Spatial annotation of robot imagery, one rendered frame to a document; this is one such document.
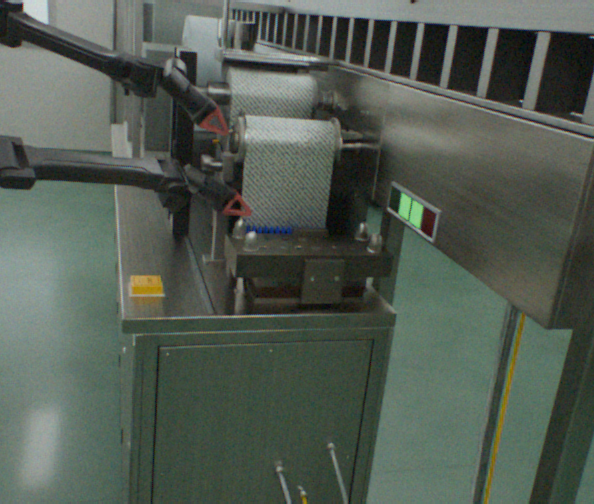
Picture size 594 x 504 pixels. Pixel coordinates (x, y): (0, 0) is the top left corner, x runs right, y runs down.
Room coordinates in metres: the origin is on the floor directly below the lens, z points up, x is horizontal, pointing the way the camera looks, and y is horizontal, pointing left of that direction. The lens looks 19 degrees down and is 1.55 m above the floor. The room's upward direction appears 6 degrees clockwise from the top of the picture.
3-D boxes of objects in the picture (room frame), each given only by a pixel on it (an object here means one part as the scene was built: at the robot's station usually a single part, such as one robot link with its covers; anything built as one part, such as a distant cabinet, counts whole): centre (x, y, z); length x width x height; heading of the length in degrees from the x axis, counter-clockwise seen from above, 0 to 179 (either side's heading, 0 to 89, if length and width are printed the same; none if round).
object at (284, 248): (1.59, -0.01, 1.00); 0.40 x 0.16 x 0.06; 108
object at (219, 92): (1.95, 0.30, 1.33); 0.06 x 0.06 x 0.06; 18
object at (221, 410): (2.63, 0.43, 0.43); 2.52 x 0.64 x 0.86; 18
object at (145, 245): (2.62, 0.45, 0.88); 2.52 x 0.66 x 0.04; 18
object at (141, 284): (1.49, 0.37, 0.91); 0.07 x 0.07 x 0.02; 18
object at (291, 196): (1.69, 0.06, 1.11); 0.23 x 0.01 x 0.18; 108
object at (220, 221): (1.74, 0.25, 1.05); 0.06 x 0.05 x 0.31; 108
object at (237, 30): (2.43, 0.31, 1.50); 0.14 x 0.14 x 0.06
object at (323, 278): (1.51, -0.05, 0.96); 0.10 x 0.03 x 0.11; 108
